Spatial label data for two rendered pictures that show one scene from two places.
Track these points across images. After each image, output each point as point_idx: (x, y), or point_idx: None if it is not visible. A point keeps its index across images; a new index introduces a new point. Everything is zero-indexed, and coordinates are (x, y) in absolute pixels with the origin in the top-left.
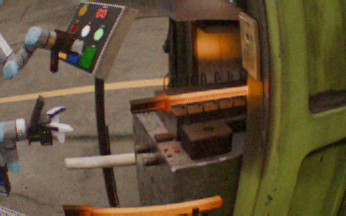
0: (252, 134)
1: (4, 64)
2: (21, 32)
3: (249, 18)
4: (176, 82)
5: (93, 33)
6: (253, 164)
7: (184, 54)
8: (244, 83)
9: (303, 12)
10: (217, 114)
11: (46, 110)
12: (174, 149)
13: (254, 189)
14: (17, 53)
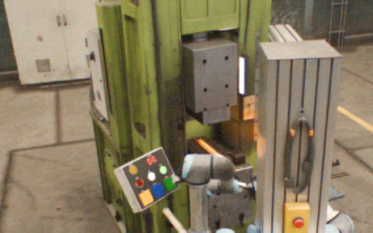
0: (247, 141)
1: (234, 186)
2: None
3: (251, 95)
4: None
5: (158, 172)
6: (251, 150)
7: (176, 155)
8: (194, 147)
9: None
10: (224, 151)
11: (243, 186)
12: (237, 167)
13: (256, 157)
14: (218, 180)
